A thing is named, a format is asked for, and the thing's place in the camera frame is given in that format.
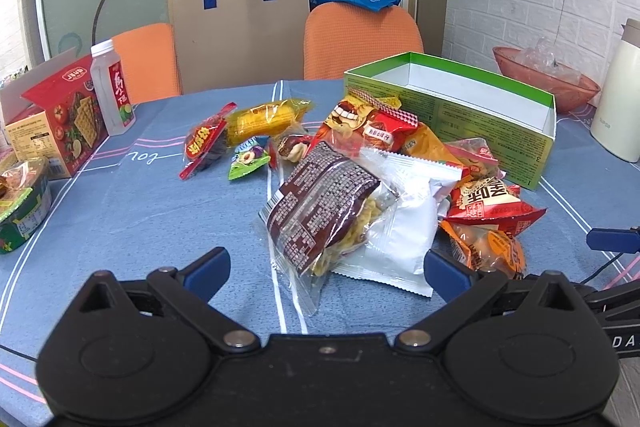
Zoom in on orange chair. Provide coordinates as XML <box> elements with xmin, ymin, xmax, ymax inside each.
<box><xmin>113</xmin><ymin>23</ymin><xmax>181</xmax><ymax>103</ymax></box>
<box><xmin>304</xmin><ymin>2</ymin><xmax>424</xmax><ymax>80</ymax></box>

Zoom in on yellow corn packet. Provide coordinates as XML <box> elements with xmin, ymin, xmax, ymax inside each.
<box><xmin>226</xmin><ymin>98</ymin><xmax>314</xmax><ymax>147</ymax></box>

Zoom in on white drink bottle red label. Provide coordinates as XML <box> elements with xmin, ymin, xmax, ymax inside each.
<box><xmin>90</xmin><ymin>39</ymin><xmax>136</xmax><ymax>136</ymax></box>

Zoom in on left orange chair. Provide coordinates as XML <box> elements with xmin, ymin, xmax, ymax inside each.
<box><xmin>113</xmin><ymin>23</ymin><xmax>181</xmax><ymax>103</ymax></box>

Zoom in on clear plastic wrap in bowl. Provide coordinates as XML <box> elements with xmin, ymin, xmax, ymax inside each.
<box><xmin>515</xmin><ymin>38</ymin><xmax>580</xmax><ymax>85</ymax></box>

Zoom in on red chips bag with mouth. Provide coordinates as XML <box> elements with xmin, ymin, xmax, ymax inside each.
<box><xmin>309</xmin><ymin>88</ymin><xmax>419</xmax><ymax>152</ymax></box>

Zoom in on right orange chair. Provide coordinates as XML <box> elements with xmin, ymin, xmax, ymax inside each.
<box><xmin>304</xmin><ymin>2</ymin><xmax>424</xmax><ymax>80</ymax></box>

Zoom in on green open cardboard box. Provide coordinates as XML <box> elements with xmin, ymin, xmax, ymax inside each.
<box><xmin>344</xmin><ymin>52</ymin><xmax>556</xmax><ymax>190</ymax></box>

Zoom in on brown noodle snack packet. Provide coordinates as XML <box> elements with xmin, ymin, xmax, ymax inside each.
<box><xmin>259</xmin><ymin>142</ymin><xmax>399</xmax><ymax>315</ymax></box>

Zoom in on cream thermos jug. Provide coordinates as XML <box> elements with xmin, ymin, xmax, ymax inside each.
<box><xmin>590</xmin><ymin>18</ymin><xmax>640</xmax><ymax>163</ymax></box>

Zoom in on red spicy snack bag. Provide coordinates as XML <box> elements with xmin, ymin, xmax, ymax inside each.
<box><xmin>446</xmin><ymin>177</ymin><xmax>547</xmax><ymax>236</ymax></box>

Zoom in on orange snack packet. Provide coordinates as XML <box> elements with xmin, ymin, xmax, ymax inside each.
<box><xmin>439</xmin><ymin>220</ymin><xmax>526</xmax><ymax>280</ymax></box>

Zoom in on pink-striped clear snack bag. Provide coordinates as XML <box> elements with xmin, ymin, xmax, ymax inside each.
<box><xmin>444</xmin><ymin>138</ymin><xmax>506</xmax><ymax>180</ymax></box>

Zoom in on clear wrapped pastry snack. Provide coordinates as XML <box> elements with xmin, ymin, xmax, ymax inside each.
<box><xmin>268</xmin><ymin>124</ymin><xmax>312</xmax><ymax>169</ymax></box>

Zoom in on red dates snack packet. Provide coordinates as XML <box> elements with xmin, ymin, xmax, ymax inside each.
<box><xmin>179</xmin><ymin>102</ymin><xmax>236</xmax><ymax>180</ymax></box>

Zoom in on red cracker box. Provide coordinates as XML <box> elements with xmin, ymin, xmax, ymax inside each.
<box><xmin>1</xmin><ymin>50</ymin><xmax>106</xmax><ymax>179</ymax></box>

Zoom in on brown paper bag blue handles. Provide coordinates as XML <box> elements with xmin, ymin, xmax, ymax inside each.
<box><xmin>171</xmin><ymin>0</ymin><xmax>310</xmax><ymax>94</ymax></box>

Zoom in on small green candy packet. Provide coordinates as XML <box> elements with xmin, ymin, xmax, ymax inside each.
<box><xmin>228</xmin><ymin>136</ymin><xmax>271</xmax><ymax>181</ymax></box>

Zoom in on green instant noodle bowl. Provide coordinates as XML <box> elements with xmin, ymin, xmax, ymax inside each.
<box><xmin>0</xmin><ymin>158</ymin><xmax>52</xmax><ymax>255</ymax></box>

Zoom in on white foil snack bag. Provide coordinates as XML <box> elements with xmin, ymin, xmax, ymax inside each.
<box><xmin>333</xmin><ymin>148</ymin><xmax>463</xmax><ymax>298</ymax></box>

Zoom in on yellow snack bag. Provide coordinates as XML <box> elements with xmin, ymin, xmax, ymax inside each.
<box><xmin>400</xmin><ymin>123</ymin><xmax>463</xmax><ymax>167</ymax></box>

